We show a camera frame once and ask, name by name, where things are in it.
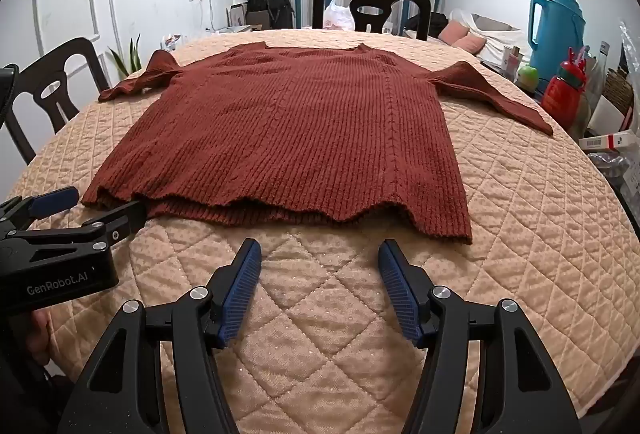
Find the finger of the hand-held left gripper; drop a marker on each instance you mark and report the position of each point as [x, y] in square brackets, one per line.
[52, 203]
[125, 219]

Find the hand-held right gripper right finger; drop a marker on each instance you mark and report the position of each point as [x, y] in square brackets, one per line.
[400, 289]

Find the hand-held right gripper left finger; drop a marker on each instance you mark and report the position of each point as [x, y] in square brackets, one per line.
[242, 289]

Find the red-brown knit sweater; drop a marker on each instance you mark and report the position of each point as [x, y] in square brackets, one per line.
[300, 129]

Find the person's left hand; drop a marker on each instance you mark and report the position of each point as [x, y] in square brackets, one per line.
[41, 330]

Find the beige quilted table cover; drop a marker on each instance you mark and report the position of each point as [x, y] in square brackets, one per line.
[320, 304]

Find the potted green plant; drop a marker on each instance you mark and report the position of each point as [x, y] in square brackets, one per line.
[132, 59]

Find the white flat carton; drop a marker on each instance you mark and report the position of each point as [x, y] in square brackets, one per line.
[236, 15]

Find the brown cardboard box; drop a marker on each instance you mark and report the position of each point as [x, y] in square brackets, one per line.
[256, 20]

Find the green round toy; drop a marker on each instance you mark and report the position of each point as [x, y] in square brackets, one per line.
[527, 77]

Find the red bottle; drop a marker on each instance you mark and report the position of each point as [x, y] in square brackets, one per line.
[562, 99]

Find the white and red flat box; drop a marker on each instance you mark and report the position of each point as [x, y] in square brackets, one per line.
[612, 140]

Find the large black backpack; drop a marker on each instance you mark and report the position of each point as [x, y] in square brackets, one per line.
[280, 9]

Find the pink pillow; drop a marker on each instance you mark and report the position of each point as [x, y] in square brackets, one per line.
[455, 33]

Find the black clothing pile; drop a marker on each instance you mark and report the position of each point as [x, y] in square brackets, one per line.
[430, 24]

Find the white bed blanket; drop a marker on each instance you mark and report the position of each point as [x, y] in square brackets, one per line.
[500, 39]

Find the white plastic bag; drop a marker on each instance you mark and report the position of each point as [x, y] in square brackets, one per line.
[337, 17]

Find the wicker basket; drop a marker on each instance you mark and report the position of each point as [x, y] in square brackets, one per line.
[620, 89]

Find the blue thermos jug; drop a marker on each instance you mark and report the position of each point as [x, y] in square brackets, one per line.
[555, 34]

